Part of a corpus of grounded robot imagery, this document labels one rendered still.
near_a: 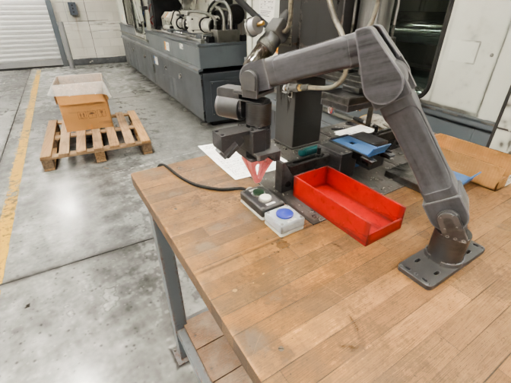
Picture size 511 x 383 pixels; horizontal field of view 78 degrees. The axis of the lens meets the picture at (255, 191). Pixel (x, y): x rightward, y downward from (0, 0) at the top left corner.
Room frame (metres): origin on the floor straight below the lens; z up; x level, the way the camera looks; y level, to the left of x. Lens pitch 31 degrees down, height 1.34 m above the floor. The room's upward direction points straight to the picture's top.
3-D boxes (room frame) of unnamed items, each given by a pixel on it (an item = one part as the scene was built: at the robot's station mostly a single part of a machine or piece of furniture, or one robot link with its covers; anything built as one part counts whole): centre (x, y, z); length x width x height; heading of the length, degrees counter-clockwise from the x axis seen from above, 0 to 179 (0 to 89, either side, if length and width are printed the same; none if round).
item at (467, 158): (0.89, -0.65, 0.93); 0.25 x 0.13 x 0.08; 32
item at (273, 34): (1.07, -0.04, 1.25); 0.19 x 0.07 x 0.19; 122
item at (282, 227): (0.59, -0.07, 0.90); 0.07 x 0.07 x 0.06; 32
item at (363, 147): (0.86, -0.31, 1.00); 0.15 x 0.07 x 0.03; 32
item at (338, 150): (0.90, -0.30, 0.98); 0.20 x 0.10 x 0.01; 122
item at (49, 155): (3.38, 1.79, 0.07); 1.20 x 1.00 x 0.14; 26
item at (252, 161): (0.70, 0.00, 1.01); 0.07 x 0.07 x 0.09; 32
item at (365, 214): (0.65, -0.22, 0.93); 0.25 x 0.12 x 0.06; 32
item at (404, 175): (0.82, -0.50, 0.91); 0.17 x 0.16 x 0.02; 122
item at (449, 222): (0.48, -0.37, 1.00); 0.09 x 0.06 x 0.06; 150
